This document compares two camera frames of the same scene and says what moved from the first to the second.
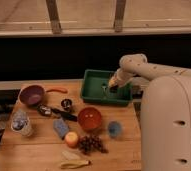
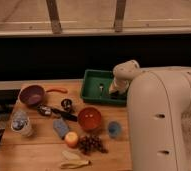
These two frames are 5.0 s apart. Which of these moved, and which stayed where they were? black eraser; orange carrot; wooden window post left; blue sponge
Moved: black eraser
Stayed: orange carrot; wooden window post left; blue sponge
